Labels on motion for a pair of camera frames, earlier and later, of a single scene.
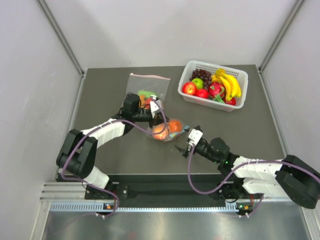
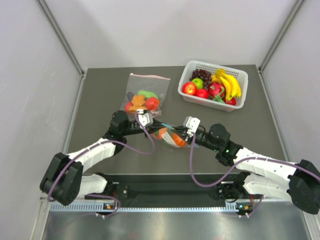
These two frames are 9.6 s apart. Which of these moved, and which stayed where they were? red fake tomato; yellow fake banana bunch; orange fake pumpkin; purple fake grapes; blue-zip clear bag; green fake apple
Moved: orange fake pumpkin; blue-zip clear bag
Stayed: green fake apple; red fake tomato; purple fake grapes; yellow fake banana bunch
